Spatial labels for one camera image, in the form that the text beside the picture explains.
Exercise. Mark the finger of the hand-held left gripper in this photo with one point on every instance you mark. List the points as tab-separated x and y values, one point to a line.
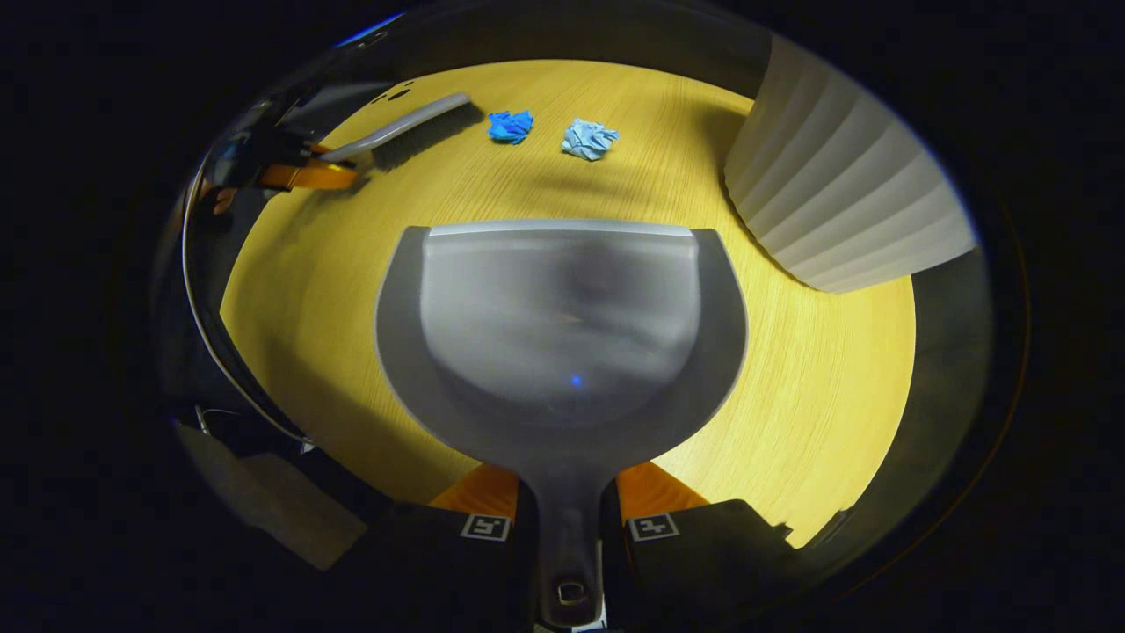
312	176

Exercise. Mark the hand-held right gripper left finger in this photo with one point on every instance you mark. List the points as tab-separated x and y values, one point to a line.
439	563

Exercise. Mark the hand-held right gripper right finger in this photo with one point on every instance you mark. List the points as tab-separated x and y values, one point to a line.
694	563

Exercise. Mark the small grey broom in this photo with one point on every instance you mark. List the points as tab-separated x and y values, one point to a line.
413	119

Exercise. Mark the dark blue paper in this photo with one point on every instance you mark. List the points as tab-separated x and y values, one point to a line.
510	126

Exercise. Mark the grey plastic dustpan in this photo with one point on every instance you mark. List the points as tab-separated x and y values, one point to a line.
562	334

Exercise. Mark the light blue paper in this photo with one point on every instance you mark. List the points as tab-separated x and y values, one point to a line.
590	139

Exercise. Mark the white ribbed garbage bin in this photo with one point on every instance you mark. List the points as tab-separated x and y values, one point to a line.
844	185

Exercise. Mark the yellow wooden desktop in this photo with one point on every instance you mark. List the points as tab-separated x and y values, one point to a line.
334	334

